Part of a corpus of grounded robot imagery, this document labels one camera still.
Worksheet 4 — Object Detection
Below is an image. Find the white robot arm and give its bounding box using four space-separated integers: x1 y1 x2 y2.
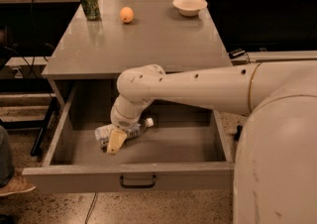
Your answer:
111 60 317 224

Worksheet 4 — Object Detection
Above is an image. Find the black table leg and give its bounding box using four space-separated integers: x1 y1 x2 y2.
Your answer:
30 97 57 157

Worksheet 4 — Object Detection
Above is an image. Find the black power adapter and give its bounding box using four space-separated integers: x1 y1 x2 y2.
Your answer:
229 49 245 59

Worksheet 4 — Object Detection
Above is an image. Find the white bowl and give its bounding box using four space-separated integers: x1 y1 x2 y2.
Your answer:
172 0 207 17

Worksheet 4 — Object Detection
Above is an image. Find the orange fruit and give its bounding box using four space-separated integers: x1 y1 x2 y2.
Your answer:
120 7 134 24

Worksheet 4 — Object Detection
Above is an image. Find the tan sneaker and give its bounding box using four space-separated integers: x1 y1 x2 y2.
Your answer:
0 169 36 197

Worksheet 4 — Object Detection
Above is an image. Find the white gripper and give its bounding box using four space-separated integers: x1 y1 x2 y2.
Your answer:
107 95 152 155

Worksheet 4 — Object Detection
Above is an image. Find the grey metal cabinet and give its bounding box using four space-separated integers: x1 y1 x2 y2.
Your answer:
41 0 236 110

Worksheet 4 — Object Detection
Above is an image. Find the black drawer handle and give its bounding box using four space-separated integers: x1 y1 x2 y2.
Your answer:
119 175 157 189

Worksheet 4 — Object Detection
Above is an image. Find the person's jeans leg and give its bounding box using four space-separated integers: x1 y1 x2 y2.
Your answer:
0 126 15 187

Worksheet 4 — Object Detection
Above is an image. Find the open grey drawer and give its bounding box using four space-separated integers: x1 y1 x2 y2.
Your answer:
23 80 234 193

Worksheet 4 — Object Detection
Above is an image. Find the green soda can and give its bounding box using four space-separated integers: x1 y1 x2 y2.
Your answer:
80 0 100 21

